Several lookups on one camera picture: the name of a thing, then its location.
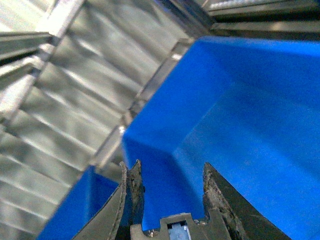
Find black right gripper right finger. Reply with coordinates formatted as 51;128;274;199
202;162;290;240

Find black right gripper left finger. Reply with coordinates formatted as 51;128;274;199
73;160;145;240

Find blue plastic target bin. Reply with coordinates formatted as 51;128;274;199
39;36;320;240

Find upper shelf metal rails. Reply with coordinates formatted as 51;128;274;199
0;0;320;176

